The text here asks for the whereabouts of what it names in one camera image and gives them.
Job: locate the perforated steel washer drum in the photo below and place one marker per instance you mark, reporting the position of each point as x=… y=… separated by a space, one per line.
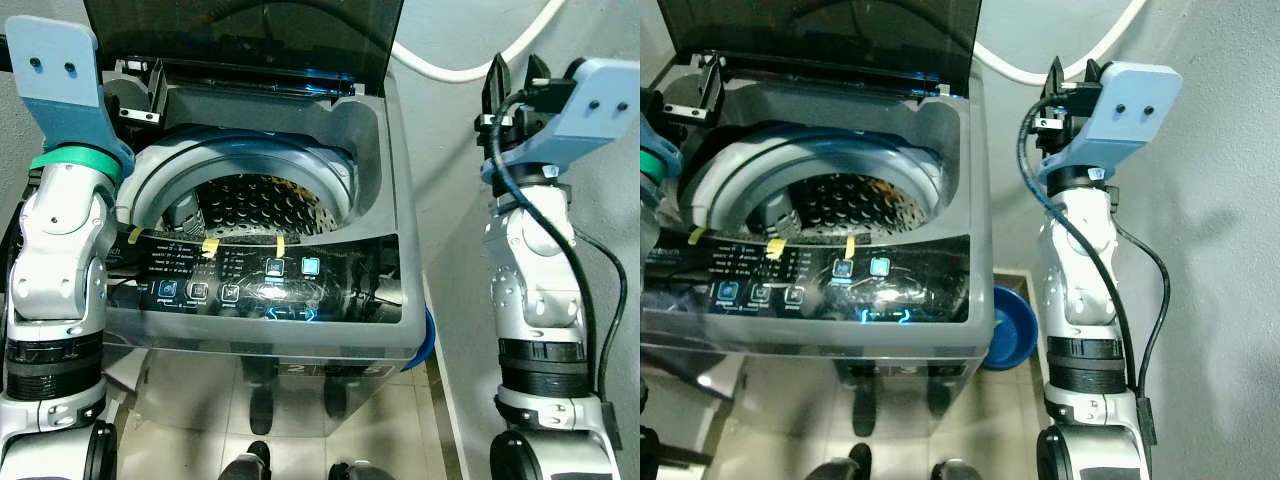
x=850 y=205
x=260 y=200

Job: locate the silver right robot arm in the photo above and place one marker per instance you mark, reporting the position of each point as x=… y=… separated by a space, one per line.
x=530 y=290
x=1075 y=290

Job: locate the black robot right foot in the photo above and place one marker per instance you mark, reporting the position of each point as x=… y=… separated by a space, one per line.
x=955 y=470
x=350 y=470

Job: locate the blue plastic basin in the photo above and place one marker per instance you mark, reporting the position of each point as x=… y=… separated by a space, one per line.
x=1010 y=330
x=428 y=340

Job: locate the dark tinted washer lid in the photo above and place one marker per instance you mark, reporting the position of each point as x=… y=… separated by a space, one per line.
x=240 y=30
x=820 y=30

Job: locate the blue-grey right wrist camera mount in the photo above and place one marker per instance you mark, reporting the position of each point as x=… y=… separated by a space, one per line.
x=590 y=110
x=1135 y=115

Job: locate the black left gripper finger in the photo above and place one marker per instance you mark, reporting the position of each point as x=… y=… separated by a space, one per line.
x=128 y=68
x=157 y=90
x=714 y=90
x=680 y=68

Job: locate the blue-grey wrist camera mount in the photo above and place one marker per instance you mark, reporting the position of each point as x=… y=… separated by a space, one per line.
x=60 y=90
x=590 y=110
x=1135 y=115
x=648 y=150

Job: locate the grey top-load washing machine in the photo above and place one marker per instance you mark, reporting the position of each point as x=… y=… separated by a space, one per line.
x=960 y=150
x=385 y=150

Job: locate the black robot left foot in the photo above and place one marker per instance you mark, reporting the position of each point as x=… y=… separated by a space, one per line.
x=845 y=470
x=248 y=462

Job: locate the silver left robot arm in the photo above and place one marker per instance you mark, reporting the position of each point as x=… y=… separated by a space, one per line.
x=660 y=172
x=55 y=250

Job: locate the glossy black washer control panel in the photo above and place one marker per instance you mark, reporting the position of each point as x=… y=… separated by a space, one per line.
x=930 y=290
x=340 y=290

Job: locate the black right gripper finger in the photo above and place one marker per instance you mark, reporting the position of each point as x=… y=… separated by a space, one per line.
x=536 y=70
x=1093 y=72
x=498 y=85
x=1054 y=80

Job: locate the black robot foot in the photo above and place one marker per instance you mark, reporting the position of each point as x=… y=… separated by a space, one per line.
x=955 y=470
x=350 y=470
x=845 y=470
x=248 y=462

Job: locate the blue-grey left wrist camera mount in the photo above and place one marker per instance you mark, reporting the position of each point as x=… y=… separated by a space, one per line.
x=648 y=150
x=60 y=90

